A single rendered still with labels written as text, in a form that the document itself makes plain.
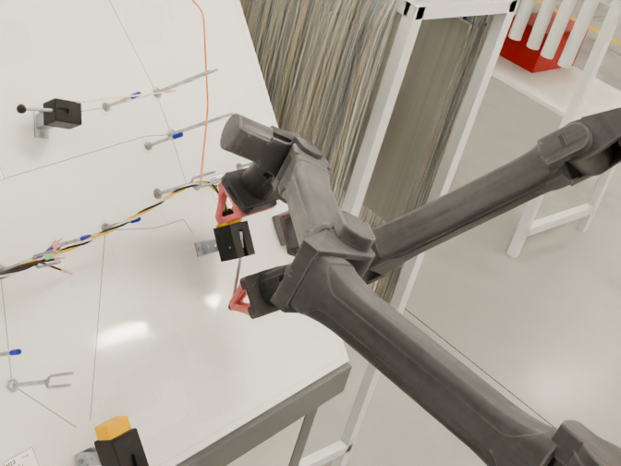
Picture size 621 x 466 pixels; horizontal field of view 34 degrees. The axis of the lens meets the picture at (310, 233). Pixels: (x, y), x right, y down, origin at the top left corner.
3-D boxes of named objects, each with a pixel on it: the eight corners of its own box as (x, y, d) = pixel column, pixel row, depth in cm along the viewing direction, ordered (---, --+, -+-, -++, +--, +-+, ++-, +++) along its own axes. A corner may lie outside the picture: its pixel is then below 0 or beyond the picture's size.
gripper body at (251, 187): (217, 179, 157) (242, 152, 153) (261, 168, 165) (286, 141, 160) (239, 214, 156) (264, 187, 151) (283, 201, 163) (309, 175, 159)
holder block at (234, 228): (221, 262, 165) (237, 258, 162) (213, 228, 165) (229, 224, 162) (238, 257, 168) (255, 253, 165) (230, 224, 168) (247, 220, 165)
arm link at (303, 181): (338, 330, 112) (386, 246, 110) (291, 310, 111) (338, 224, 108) (298, 206, 153) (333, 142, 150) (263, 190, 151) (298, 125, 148)
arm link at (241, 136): (298, 209, 148) (327, 157, 146) (230, 182, 143) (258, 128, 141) (275, 177, 158) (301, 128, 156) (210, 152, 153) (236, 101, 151)
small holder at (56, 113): (-2, 100, 145) (26, 87, 140) (53, 110, 152) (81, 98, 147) (-1, 131, 144) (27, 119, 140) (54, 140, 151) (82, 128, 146)
